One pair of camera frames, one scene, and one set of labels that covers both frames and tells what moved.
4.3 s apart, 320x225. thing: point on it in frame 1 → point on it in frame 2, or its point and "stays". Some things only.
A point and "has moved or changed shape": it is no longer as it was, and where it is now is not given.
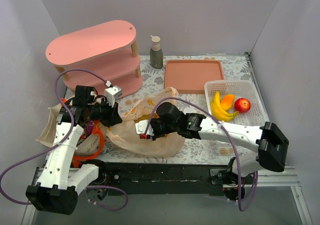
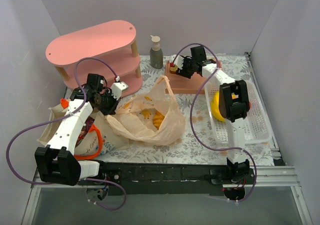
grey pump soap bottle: (156, 55) stays
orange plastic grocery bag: (141, 107) has moved or changed shape
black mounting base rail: (161, 179) stays
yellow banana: (219, 111) stays
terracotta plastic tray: (189, 76) stays
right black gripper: (155, 129) → (181, 68)
